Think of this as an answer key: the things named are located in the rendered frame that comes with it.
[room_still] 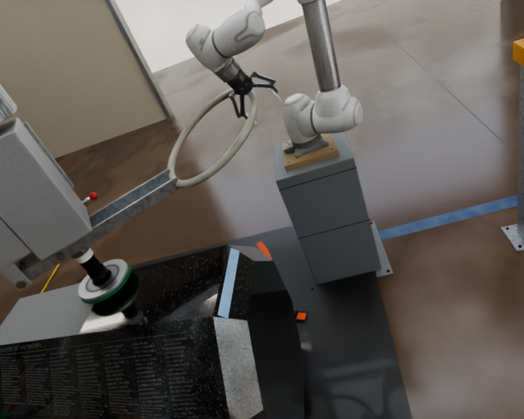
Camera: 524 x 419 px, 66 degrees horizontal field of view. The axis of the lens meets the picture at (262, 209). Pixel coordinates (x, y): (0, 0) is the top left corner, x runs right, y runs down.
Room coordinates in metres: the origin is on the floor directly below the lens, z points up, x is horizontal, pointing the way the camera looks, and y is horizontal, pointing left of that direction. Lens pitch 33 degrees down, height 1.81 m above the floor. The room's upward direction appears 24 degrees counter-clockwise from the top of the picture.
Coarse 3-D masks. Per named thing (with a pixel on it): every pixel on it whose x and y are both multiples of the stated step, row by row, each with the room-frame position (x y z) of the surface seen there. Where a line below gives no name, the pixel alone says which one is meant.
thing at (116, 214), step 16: (160, 176) 1.52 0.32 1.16; (128, 192) 1.49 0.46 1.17; (144, 192) 1.50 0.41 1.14; (160, 192) 1.40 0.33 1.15; (112, 208) 1.46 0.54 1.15; (128, 208) 1.37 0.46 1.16; (144, 208) 1.38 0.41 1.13; (96, 224) 1.35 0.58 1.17; (112, 224) 1.35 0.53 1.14; (80, 240) 1.32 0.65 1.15; (32, 256) 1.37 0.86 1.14; (64, 256) 1.29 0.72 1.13; (32, 272) 1.27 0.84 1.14
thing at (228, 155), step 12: (216, 96) 1.74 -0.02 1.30; (228, 96) 1.70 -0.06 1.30; (252, 96) 1.48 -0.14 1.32; (204, 108) 1.75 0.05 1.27; (252, 108) 1.41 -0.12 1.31; (192, 120) 1.75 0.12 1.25; (252, 120) 1.37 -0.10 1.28; (240, 132) 1.34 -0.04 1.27; (180, 144) 1.70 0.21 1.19; (240, 144) 1.31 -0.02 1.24; (228, 156) 1.30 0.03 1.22; (216, 168) 1.30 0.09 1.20; (180, 180) 1.40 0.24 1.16; (192, 180) 1.34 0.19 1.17; (204, 180) 1.32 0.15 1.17
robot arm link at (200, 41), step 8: (200, 24) 1.50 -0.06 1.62; (192, 32) 1.47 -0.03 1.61; (200, 32) 1.46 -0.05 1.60; (208, 32) 1.47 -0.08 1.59; (192, 40) 1.46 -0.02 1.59; (200, 40) 1.45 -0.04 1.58; (208, 40) 1.45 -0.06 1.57; (192, 48) 1.47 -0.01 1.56; (200, 48) 1.46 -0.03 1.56; (208, 48) 1.44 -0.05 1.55; (216, 48) 1.42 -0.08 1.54; (200, 56) 1.47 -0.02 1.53; (208, 56) 1.45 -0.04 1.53; (216, 56) 1.43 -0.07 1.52; (208, 64) 1.47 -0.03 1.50; (216, 64) 1.46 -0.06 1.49; (224, 64) 1.47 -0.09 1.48
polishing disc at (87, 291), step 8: (104, 264) 1.45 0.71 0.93; (112, 264) 1.43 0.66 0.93; (120, 264) 1.40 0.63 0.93; (112, 272) 1.37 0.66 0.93; (120, 272) 1.35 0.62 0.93; (88, 280) 1.39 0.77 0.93; (112, 280) 1.32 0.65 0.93; (120, 280) 1.30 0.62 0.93; (80, 288) 1.36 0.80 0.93; (88, 288) 1.33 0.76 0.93; (96, 288) 1.31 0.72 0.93; (104, 288) 1.29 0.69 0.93; (112, 288) 1.27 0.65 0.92; (80, 296) 1.31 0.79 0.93; (88, 296) 1.28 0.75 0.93; (96, 296) 1.26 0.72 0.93
